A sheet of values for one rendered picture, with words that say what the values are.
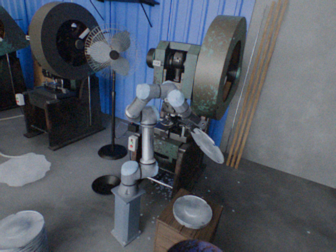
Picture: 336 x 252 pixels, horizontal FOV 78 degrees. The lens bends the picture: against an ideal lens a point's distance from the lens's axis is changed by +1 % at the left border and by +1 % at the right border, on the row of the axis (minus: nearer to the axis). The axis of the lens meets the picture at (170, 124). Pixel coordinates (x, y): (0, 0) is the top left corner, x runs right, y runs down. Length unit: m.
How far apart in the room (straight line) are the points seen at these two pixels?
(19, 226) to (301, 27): 3.16
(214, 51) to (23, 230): 1.67
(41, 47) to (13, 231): 1.64
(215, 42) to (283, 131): 1.94
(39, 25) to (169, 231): 2.19
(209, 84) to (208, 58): 0.17
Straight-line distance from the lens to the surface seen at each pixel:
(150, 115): 1.41
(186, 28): 3.13
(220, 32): 1.54
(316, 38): 2.97
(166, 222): 1.61
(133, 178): 1.53
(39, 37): 2.53
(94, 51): 2.44
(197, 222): 1.62
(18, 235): 1.73
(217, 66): 1.44
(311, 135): 3.16
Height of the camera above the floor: 1.55
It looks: 23 degrees down
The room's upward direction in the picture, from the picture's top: 7 degrees clockwise
